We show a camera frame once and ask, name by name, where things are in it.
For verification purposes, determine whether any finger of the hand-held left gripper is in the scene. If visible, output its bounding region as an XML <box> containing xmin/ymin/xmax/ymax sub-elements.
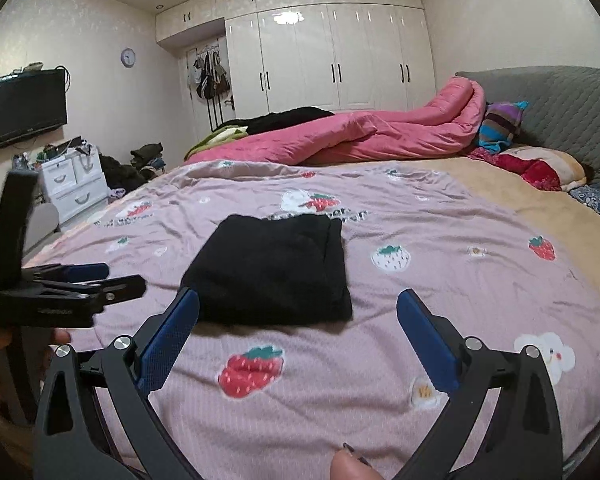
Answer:
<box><xmin>87</xmin><ymin>275</ymin><xmax>147</xmax><ymax>306</ymax></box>
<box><xmin>22</xmin><ymin>262</ymin><xmax>110</xmax><ymax>286</ymax></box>

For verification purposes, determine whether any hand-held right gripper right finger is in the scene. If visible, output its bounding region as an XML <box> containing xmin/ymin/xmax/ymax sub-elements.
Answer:
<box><xmin>395</xmin><ymin>289</ymin><xmax>566</xmax><ymax>480</ymax></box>

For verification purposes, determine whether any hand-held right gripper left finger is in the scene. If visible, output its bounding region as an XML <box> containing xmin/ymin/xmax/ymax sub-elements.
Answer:
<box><xmin>32</xmin><ymin>287</ymin><xmax>201</xmax><ymax>480</ymax></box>

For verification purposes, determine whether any black sweater with orange cuffs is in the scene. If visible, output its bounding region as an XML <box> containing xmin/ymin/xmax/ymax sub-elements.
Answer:
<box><xmin>180</xmin><ymin>214</ymin><xmax>354</xmax><ymax>326</ymax></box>

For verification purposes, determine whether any black clothes pile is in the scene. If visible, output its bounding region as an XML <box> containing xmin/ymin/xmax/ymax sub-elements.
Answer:
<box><xmin>98</xmin><ymin>154</ymin><xmax>148</xmax><ymax>196</ymax></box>

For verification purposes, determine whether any olive clothes pile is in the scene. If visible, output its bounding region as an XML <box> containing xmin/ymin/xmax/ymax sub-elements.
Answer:
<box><xmin>130</xmin><ymin>142</ymin><xmax>165</xmax><ymax>171</ymax></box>

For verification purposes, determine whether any person's right hand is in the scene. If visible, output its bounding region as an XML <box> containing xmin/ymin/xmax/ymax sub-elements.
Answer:
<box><xmin>330</xmin><ymin>444</ymin><xmax>383</xmax><ymax>480</ymax></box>

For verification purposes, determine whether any pink strawberry print bedsheet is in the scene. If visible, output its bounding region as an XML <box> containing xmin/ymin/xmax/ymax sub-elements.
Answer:
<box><xmin>20</xmin><ymin>159</ymin><xmax>600</xmax><ymax>480</ymax></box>

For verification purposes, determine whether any pale grey chair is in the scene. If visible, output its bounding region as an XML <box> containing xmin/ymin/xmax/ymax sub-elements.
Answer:
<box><xmin>22</xmin><ymin>202</ymin><xmax>61</xmax><ymax>256</ymax></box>

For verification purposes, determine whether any white drawer cabinet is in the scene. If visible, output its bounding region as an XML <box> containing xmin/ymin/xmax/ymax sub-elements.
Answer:
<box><xmin>40</xmin><ymin>145</ymin><xmax>106</xmax><ymax>225</ymax></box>

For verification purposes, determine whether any tan bed sheet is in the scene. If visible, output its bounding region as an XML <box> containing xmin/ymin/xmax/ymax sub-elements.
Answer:
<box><xmin>420</xmin><ymin>155</ymin><xmax>600</xmax><ymax>286</ymax></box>

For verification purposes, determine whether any green cloth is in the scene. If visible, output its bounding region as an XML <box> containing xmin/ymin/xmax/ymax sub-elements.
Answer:
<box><xmin>184</xmin><ymin>127</ymin><xmax>248</xmax><ymax>161</ymax></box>

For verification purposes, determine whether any red cloth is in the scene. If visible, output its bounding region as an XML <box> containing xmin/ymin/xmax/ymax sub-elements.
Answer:
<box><xmin>467</xmin><ymin>147</ymin><xmax>563</xmax><ymax>192</ymax></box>

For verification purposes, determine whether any pink quilt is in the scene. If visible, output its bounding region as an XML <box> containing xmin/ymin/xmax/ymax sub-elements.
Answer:
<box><xmin>185</xmin><ymin>76</ymin><xmax>487</xmax><ymax>166</ymax></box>

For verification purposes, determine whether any blue floral cloth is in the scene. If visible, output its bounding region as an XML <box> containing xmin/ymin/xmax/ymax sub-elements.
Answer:
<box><xmin>567</xmin><ymin>185</ymin><xmax>600</xmax><ymax>233</ymax></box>

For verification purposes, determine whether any black handbag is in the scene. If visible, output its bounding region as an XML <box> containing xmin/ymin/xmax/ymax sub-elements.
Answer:
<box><xmin>197</xmin><ymin>52</ymin><xmax>218</xmax><ymax>101</ymax></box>

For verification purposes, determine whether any cream pillow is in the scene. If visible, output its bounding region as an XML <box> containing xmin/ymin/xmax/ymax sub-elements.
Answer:
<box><xmin>500</xmin><ymin>145</ymin><xmax>588</xmax><ymax>192</ymax></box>

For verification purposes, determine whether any striped multicolour pillow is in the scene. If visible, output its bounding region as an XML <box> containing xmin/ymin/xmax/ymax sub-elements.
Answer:
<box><xmin>477</xmin><ymin>101</ymin><xmax>529</xmax><ymax>153</ymax></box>

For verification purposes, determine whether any brown handbag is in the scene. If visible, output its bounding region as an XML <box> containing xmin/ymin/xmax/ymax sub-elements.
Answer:
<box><xmin>214</xmin><ymin>52</ymin><xmax>231</xmax><ymax>96</ymax></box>

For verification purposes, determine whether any black clothing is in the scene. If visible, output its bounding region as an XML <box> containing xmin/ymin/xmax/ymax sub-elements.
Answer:
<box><xmin>215</xmin><ymin>106</ymin><xmax>336</xmax><ymax>136</ymax></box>

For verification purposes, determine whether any grey quilted headboard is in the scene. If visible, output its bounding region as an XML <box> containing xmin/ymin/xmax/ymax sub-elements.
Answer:
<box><xmin>455</xmin><ymin>65</ymin><xmax>600</xmax><ymax>201</ymax></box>

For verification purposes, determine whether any white wardrobe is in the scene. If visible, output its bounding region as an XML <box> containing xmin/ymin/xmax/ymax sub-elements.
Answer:
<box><xmin>155</xmin><ymin>0</ymin><xmax>437</xmax><ymax>121</ymax></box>

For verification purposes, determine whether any black wall television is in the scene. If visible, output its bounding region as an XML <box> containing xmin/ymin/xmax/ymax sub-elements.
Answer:
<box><xmin>0</xmin><ymin>68</ymin><xmax>69</xmax><ymax>150</ymax></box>

